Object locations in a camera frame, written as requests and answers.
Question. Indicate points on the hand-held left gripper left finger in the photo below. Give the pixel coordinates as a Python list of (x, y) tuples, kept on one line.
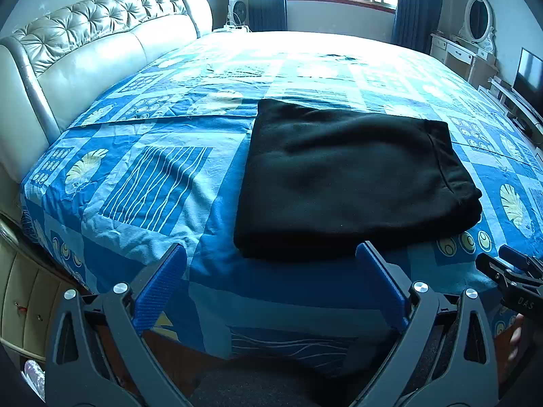
[(159, 282)]

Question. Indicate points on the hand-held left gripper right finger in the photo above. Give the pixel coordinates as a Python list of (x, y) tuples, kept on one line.
[(384, 282)]

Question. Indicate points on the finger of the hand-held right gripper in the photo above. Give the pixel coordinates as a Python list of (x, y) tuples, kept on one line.
[(496, 269), (515, 256)]

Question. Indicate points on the black pants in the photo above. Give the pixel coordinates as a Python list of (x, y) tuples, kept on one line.
[(348, 178)]

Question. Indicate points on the person's right hand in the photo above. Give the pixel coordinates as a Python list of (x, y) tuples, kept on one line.
[(515, 339)]

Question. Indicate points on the blue patterned bed sheet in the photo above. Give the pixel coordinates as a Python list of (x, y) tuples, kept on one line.
[(148, 178)]

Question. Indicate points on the beige nightstand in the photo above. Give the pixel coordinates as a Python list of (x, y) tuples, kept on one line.
[(25, 288)]

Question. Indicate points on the white television stand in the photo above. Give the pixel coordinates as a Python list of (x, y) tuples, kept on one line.
[(515, 106)]

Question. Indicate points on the white shoe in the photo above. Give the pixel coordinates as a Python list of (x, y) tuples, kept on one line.
[(36, 379)]

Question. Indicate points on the black television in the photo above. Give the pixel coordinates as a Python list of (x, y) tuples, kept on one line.
[(530, 78)]

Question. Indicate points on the white dressing table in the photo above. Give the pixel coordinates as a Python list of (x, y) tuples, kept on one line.
[(458, 57)]

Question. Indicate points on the beige leather headboard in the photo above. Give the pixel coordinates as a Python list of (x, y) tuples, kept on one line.
[(85, 59)]

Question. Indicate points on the white oval vanity mirror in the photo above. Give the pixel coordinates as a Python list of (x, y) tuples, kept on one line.
[(478, 21)]

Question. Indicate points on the white fan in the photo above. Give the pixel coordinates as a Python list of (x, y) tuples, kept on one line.
[(237, 12)]

